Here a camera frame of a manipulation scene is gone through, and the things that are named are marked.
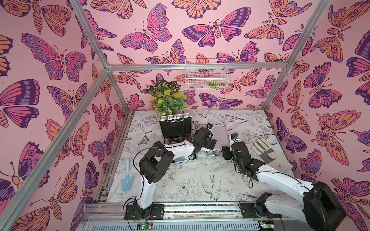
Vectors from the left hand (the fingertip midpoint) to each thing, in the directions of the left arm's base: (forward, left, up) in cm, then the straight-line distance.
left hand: (210, 138), depth 95 cm
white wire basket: (+33, +3, +27) cm, 43 cm away
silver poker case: (+5, +23, +3) cm, 24 cm away
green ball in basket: (+38, -4, +15) cm, 41 cm away
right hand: (-8, -9, +4) cm, 12 cm away
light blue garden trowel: (-27, +50, -7) cm, 57 cm away
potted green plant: (+17, +29, +19) cm, 38 cm away
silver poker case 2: (-16, -5, +11) cm, 20 cm away
